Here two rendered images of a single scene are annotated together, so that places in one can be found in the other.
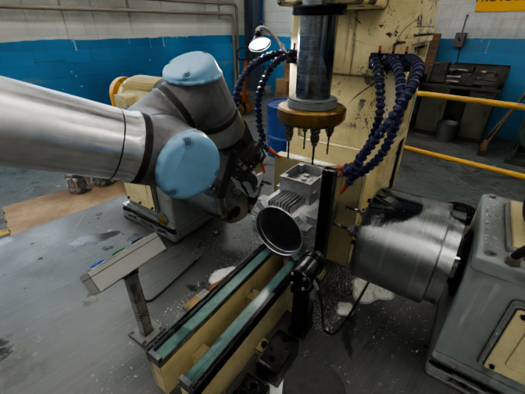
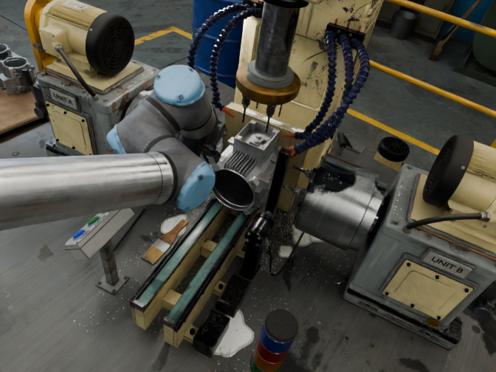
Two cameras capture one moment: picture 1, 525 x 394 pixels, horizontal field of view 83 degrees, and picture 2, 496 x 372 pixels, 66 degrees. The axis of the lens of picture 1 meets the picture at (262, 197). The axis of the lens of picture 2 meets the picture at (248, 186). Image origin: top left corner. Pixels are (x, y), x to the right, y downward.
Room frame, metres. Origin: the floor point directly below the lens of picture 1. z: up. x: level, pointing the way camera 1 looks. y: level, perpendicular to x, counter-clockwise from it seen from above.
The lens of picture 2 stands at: (-0.13, 0.14, 1.85)
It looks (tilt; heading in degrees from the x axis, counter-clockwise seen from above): 44 degrees down; 344
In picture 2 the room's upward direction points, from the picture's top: 10 degrees clockwise
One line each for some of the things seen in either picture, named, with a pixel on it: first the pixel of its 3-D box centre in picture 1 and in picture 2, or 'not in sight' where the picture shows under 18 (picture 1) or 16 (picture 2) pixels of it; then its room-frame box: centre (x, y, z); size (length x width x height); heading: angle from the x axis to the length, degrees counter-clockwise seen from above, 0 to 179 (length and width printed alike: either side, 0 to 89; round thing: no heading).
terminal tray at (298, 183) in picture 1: (304, 183); (255, 143); (0.79, -0.12, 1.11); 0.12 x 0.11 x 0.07; 144
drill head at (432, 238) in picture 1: (416, 246); (347, 206); (0.58, -0.38, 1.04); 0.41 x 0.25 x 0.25; 55
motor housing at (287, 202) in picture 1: (295, 216); (246, 172); (0.76, -0.10, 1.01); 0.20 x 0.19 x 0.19; 144
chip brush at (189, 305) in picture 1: (213, 290); (167, 239); (0.66, 0.15, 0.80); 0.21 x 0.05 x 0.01; 142
